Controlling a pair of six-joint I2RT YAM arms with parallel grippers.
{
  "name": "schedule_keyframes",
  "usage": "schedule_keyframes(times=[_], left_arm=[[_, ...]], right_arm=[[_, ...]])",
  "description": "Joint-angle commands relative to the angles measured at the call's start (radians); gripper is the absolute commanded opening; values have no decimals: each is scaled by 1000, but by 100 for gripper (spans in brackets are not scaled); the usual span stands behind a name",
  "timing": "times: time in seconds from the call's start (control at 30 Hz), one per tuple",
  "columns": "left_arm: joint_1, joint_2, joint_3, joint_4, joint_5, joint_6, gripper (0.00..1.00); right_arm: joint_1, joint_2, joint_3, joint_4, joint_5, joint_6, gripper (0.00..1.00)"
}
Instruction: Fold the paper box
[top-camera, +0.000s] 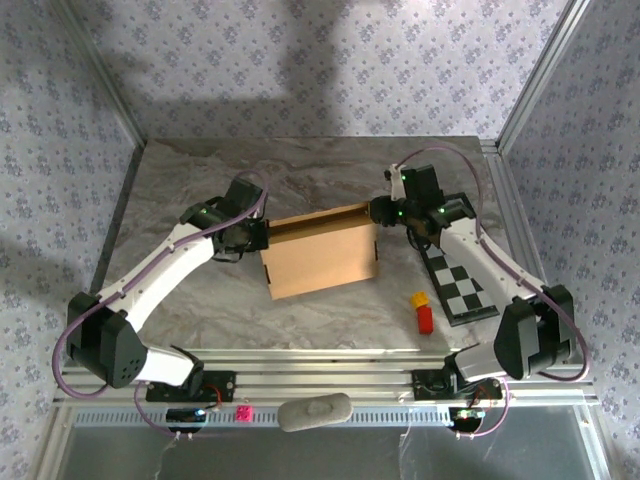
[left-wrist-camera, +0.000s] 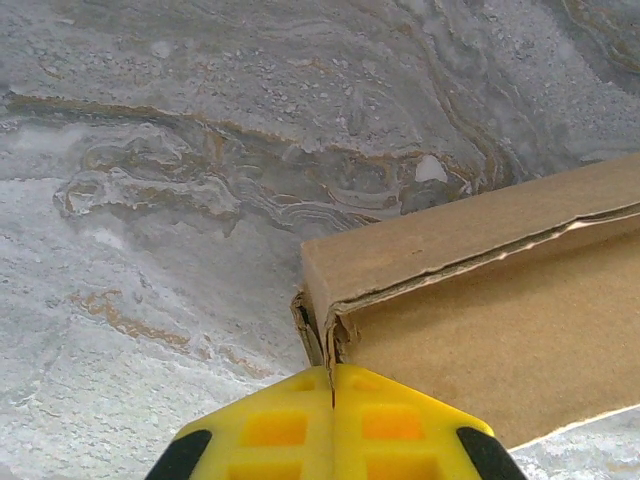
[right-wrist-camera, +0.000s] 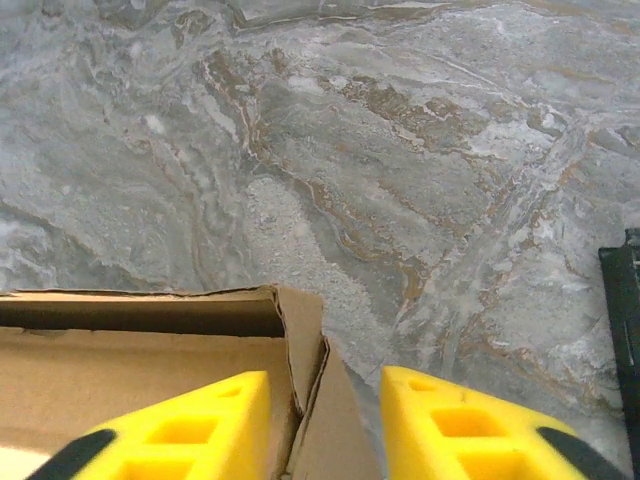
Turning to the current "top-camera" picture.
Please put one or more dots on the brown cardboard box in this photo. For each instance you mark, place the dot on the brown cardboard box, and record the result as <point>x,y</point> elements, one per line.
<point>320,260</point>

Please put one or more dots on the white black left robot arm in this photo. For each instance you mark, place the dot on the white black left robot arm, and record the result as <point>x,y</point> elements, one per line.
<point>165,270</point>

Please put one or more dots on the aluminium side rails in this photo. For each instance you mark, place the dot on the aluminium side rails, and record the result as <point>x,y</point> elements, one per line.
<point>505,200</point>

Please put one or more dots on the yellow toy brick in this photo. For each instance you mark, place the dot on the yellow toy brick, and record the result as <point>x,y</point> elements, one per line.
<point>420,299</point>

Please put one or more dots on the black grey checkerboard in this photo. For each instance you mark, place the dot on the black grey checkerboard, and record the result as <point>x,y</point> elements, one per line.
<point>465,290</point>

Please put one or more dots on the red toy brick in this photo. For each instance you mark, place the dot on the red toy brick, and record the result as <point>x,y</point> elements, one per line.
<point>425,321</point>

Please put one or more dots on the pink toy brick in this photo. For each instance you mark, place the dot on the pink toy brick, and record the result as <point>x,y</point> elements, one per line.
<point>244,414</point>

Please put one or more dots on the grey oval stone pad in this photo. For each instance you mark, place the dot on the grey oval stone pad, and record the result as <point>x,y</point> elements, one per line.
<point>315,412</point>

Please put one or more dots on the small black circuit board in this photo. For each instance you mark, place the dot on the small black circuit board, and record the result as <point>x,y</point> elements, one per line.
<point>185,415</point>
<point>467,417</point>

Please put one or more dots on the grey lower panel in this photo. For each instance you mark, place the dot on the grey lower panel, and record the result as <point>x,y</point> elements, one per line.
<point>320,455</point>

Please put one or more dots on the aluminium rail frame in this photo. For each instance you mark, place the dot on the aluminium rail frame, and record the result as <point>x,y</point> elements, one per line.
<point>320,372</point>

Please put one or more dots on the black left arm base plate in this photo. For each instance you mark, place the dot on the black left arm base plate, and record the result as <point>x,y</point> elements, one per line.
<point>225,385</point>

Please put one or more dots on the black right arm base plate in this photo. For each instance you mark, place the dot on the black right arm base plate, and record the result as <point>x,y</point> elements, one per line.
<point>425,385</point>

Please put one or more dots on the aluminium corner post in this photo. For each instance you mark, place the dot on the aluminium corner post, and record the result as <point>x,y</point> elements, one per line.
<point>538,75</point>
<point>104,75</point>

